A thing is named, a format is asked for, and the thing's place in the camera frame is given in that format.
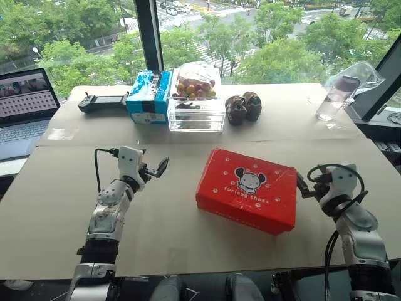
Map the silver laptop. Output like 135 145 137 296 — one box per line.
0 68 61 162

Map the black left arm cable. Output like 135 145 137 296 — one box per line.
94 147 120 193

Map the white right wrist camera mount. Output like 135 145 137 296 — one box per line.
319 164 358 205

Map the blue cardboard box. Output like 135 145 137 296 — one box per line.
125 70 174 125

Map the brown fuzzy baby shoe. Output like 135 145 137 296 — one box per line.
225 95 247 127
242 91 263 122

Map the plastic bag of coloured balls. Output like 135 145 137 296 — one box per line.
172 61 222 102

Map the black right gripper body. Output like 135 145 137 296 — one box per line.
308 174 330 202

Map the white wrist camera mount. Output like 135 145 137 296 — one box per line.
117 145 147 186
319 164 358 205

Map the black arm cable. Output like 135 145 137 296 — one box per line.
306 162 369 301
94 147 120 193

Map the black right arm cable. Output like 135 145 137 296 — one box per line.
306 162 369 301

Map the clear acrylic drawer box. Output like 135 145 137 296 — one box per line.
167 92 226 132

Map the grey rounded shape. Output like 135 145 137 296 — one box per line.
224 272 266 301
149 275 187 301

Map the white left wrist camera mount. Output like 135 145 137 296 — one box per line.
117 145 147 186

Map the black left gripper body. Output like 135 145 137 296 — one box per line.
137 161 157 184

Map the clear plastic bag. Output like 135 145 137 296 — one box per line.
324 61 386 95

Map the black window pillar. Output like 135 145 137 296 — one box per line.
133 0 165 72

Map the white power strip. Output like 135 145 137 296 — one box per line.
374 139 401 155

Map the black remote controller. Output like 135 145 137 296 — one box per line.
78 91 132 114

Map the black slanted frame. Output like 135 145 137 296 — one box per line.
360 39 401 123

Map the red shoe box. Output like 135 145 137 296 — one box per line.
195 148 298 236

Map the clear glass bottle purple lid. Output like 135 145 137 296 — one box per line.
315 75 361 122

